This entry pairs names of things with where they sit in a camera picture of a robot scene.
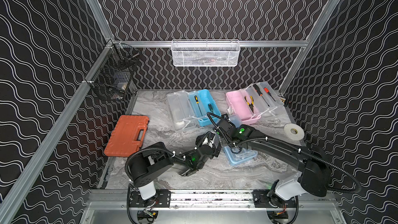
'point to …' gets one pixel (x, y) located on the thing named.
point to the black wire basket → (111, 81)
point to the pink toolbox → (247, 106)
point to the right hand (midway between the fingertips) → (228, 134)
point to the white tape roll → (294, 131)
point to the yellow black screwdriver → (197, 102)
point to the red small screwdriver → (267, 90)
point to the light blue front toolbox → (244, 154)
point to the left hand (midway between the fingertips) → (213, 137)
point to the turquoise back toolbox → (186, 109)
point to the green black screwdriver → (211, 108)
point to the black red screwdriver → (258, 90)
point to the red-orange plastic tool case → (127, 136)
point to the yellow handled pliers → (251, 104)
